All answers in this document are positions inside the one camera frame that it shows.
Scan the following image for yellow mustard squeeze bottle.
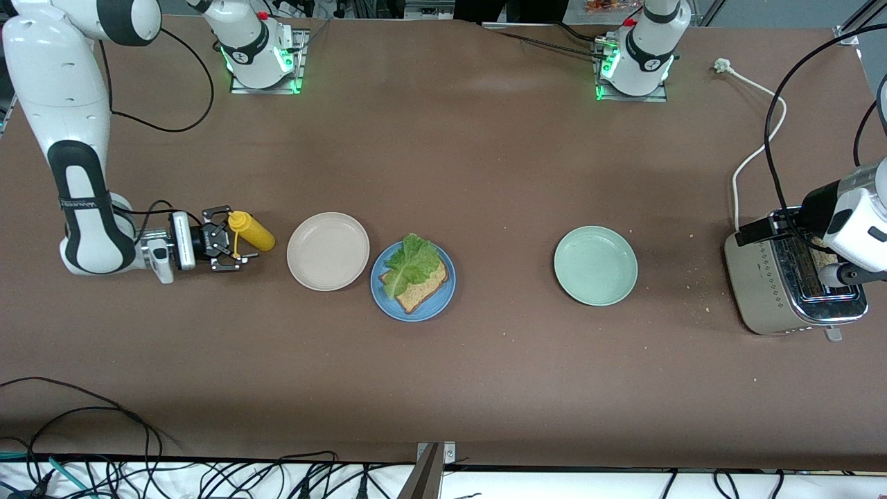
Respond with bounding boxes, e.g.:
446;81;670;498
228;211;276;261

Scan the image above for brown bread slice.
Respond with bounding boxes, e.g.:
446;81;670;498
811;234;843;271
379;260;450;315

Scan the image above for green lettuce leaf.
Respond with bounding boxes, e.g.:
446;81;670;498
382;233;442;300

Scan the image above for beige round plate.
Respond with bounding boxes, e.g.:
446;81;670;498
286;212;371;292

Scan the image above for blue round plate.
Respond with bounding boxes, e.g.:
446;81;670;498
370;239;457;322

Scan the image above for green round plate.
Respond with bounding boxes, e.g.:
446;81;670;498
553;226;638;307

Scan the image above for beige metal toaster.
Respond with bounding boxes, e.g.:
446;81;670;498
723;205;870;342

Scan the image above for grey metal bar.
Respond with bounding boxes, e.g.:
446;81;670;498
397;444;444;499

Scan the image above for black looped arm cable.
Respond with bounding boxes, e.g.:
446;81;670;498
97;28;216;134

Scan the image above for white toaster power cord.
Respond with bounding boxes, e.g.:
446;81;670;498
713;58;789;231

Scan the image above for black floor cable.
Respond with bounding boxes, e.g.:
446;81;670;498
26;406;152;499
0;377;164;499

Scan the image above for teal cable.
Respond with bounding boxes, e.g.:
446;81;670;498
0;452;94;499

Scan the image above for black base cable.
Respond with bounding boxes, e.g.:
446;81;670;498
551;19;604;42
495;30;604;60

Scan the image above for silver metal bracket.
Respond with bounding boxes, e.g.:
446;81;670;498
416;441;457;466

